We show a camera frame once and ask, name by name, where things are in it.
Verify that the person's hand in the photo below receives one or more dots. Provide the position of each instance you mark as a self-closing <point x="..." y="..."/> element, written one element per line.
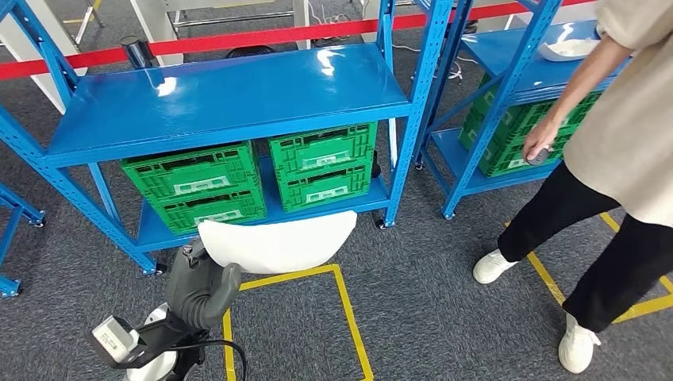
<point x="544" y="137"/>

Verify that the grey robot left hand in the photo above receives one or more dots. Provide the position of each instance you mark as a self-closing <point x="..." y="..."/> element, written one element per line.
<point x="194" y="286"/>

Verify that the grey handheld remote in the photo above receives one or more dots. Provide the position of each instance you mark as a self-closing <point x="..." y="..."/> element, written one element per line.
<point x="540" y="157"/>

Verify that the white curved plastic part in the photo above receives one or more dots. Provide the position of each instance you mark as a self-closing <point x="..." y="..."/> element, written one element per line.
<point x="568" y="50"/>
<point x="278" y="242"/>

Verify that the person's forearm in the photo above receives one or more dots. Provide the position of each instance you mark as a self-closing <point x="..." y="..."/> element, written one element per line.
<point x="583" y="79"/>

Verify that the blue metal shelf rack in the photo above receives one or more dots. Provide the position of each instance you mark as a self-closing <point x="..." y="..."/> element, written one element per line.
<point x="210" y="105"/>
<point x="504" y="52"/>
<point x="21" y="206"/>

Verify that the green plastic crate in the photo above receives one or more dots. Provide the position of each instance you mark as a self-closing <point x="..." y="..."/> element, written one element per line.
<point x="210" y="210"/>
<point x="321" y="147"/>
<point x="504" y="158"/>
<point x="518" y="113"/>
<point x="326" y="189"/>
<point x="194" y="168"/>

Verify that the standing person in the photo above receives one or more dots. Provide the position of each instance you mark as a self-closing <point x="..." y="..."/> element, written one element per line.
<point x="620" y="131"/>

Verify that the yellow floor tape square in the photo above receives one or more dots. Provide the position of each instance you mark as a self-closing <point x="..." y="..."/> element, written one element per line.
<point x="547" y="279"/>

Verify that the white desk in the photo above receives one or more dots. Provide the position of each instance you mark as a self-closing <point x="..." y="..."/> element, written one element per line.
<point x="155" y="26"/>
<point x="31" y="63"/>
<point x="369" y="18"/>

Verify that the red barrier belt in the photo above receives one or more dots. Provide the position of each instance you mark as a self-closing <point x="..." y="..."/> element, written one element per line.
<point x="236" y="38"/>

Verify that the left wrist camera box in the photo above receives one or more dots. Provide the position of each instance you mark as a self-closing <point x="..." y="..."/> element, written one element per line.
<point x="113" y="339"/>

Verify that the black barrier post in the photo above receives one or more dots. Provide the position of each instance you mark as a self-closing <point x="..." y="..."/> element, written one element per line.
<point x="138" y="52"/>

